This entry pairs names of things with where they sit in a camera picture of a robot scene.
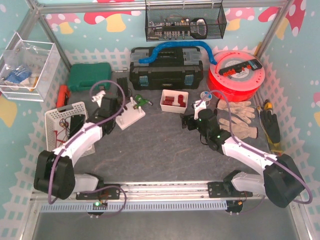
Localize white peg fixture board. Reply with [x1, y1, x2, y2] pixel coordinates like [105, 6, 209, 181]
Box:
[115, 97, 146, 130]

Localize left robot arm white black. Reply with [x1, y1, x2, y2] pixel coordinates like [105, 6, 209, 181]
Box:
[33, 97, 125, 205]

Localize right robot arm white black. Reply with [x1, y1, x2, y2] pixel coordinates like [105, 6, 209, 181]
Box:
[180, 109, 307, 208]

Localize white rectangular parts tray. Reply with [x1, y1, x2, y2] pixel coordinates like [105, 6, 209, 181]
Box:
[160, 89, 189, 114]

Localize red springs in tray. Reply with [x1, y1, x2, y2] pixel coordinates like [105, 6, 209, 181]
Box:
[162, 95, 175, 106]

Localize lower beige work glove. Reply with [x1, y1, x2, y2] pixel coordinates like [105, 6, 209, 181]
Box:
[218, 116, 258, 140]

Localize beige work glove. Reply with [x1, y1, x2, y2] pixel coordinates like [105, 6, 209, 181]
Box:
[217, 99, 256, 124]
[218, 116, 258, 140]

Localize black plastic toolbox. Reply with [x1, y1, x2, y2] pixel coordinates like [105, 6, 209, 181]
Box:
[129, 47, 204, 91]

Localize upper beige work glove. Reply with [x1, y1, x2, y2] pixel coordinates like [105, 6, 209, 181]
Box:
[217, 99, 256, 124]

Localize red filament spool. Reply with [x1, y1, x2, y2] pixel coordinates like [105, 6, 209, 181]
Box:
[206, 50, 266, 102]

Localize black battery holder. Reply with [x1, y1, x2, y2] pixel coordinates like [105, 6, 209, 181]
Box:
[117, 77, 130, 99]

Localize black yellow rubber glove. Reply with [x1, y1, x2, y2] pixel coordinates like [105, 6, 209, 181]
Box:
[259, 110, 283, 155]

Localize black red terminal strip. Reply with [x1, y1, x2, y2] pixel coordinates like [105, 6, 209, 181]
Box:
[218, 59, 263, 77]

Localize black device in basket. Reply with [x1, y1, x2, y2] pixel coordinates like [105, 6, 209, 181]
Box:
[68, 114, 86, 139]

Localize green plastic tool case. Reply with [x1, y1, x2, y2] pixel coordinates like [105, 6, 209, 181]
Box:
[66, 62, 112, 92]

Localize white perforated plastic basket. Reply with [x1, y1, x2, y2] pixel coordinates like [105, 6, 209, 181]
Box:
[44, 101, 88, 152]

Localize blue white work glove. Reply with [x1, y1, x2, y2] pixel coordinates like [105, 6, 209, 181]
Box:
[5, 65, 32, 85]

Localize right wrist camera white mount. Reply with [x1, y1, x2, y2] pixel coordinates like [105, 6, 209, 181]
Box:
[192, 99, 207, 112]

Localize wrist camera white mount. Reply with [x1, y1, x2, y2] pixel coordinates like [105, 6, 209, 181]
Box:
[91, 90, 106, 102]
[192, 99, 207, 112]

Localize small solder wire spool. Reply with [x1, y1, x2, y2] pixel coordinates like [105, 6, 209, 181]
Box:
[200, 91, 212, 102]

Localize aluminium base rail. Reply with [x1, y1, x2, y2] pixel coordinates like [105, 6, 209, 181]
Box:
[30, 181, 266, 201]

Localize blue corrugated hose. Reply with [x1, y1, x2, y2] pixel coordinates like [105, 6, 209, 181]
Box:
[138, 40, 218, 66]

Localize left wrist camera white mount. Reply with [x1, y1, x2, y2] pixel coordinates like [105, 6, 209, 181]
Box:
[91, 90, 106, 102]

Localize white slotted cable duct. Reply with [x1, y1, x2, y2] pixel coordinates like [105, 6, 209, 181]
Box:
[40, 200, 228, 213]

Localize black wire mesh basket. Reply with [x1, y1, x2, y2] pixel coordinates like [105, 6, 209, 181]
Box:
[145, 0, 227, 42]

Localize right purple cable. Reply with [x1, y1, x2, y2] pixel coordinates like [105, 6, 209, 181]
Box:
[204, 89, 313, 216]

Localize red wires in basket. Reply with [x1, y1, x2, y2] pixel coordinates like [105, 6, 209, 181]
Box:
[53, 119, 71, 148]

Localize orange handled tool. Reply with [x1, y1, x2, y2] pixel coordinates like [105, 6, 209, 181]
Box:
[56, 84, 71, 108]

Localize clear acrylic wall box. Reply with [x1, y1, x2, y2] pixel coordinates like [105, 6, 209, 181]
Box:
[0, 32, 61, 102]

